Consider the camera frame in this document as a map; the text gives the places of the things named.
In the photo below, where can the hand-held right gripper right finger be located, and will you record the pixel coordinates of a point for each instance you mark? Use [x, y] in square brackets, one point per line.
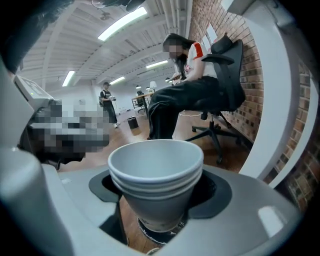
[237, 220]

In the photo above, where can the white paper cups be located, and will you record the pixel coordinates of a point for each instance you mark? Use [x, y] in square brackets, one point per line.
[155, 210]

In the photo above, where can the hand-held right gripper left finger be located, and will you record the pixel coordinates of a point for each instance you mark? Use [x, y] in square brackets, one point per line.
[50, 212]

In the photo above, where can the white paper sheet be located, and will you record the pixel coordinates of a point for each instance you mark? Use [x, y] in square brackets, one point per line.
[211, 33]
[205, 41]

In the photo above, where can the white table lamp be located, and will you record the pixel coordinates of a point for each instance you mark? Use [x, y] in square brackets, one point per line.
[153, 85]

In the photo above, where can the long ceiling light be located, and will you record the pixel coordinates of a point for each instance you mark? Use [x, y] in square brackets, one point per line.
[117, 80]
[122, 23]
[157, 64]
[68, 78]

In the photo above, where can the black round bin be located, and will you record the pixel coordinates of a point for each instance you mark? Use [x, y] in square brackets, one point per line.
[133, 123]

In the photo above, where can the black office chair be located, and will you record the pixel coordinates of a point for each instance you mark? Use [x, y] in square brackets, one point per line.
[230, 82]
[140, 102]

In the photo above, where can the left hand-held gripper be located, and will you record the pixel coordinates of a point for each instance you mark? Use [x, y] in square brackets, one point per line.
[35, 86]

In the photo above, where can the round wooden table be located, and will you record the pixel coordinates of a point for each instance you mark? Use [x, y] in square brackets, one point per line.
[143, 95]

